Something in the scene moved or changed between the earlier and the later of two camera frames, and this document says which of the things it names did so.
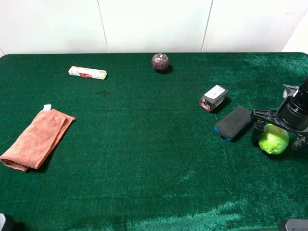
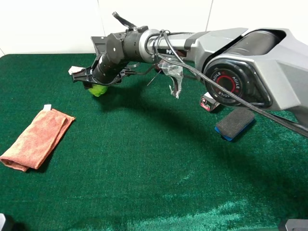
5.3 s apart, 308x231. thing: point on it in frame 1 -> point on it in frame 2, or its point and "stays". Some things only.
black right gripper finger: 259,127 -> 88,85
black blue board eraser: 230,125 stays
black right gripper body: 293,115 -> 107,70
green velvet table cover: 159,142 stays
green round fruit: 274,140 -> 97,90
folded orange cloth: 40,141 stays
